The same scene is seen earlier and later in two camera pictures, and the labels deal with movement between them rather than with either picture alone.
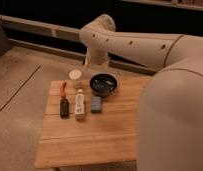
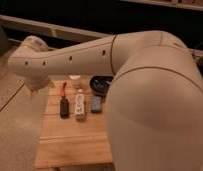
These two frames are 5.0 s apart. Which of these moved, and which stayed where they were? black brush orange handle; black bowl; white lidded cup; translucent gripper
Moved: translucent gripper
Stayed: black brush orange handle; white lidded cup; black bowl
